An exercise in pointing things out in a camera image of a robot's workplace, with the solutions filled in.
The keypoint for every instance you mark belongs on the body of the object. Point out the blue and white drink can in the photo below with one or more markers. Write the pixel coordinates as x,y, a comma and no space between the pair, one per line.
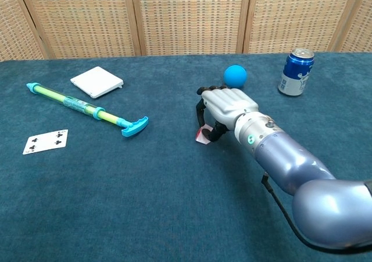
296,73

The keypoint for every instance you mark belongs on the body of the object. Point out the right blue robot arm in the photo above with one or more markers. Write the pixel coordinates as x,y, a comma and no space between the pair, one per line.
302,172

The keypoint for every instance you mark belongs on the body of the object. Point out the four of clubs playing card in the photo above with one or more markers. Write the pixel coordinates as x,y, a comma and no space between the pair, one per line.
46,141

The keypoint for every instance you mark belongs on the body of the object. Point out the white square plastic box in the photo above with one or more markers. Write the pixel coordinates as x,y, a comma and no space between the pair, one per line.
97,82

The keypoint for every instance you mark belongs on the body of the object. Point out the woven rattan folding screen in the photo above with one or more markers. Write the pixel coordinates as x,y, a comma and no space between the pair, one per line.
186,18

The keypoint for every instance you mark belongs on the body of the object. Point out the teal velvet tablecloth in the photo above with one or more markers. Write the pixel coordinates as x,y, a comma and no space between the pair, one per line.
130,192

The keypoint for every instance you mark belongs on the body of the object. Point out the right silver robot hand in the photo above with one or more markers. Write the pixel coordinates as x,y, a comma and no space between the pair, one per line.
229,105

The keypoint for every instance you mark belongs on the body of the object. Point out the blue ball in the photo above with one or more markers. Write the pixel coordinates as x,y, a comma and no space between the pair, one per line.
235,75

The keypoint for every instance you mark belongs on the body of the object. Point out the green and cyan water pump toy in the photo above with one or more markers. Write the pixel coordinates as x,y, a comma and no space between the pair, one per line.
84,106

